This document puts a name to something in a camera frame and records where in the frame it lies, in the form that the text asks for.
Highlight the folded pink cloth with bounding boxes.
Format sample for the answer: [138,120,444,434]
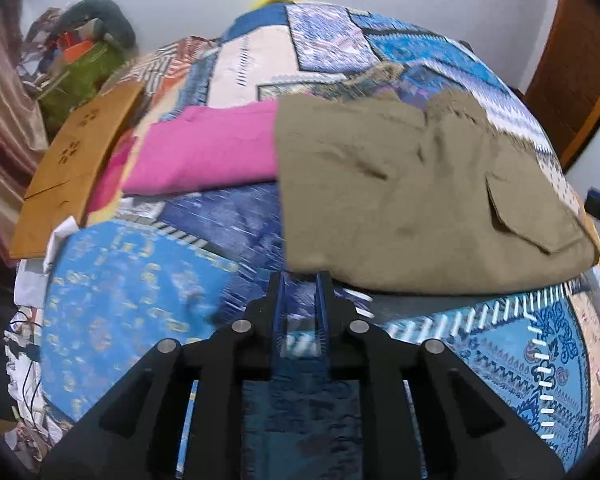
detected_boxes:
[87,100,278,214]

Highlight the green storage bag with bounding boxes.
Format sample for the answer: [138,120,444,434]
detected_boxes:
[36,42,124,139]

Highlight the olive green pants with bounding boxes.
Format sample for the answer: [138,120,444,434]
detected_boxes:
[275,90,600,295]

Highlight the striped red curtain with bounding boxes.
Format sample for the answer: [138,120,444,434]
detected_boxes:
[0,6,48,264]

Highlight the brown wooden door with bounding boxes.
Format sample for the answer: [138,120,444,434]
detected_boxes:
[524,0,600,169]

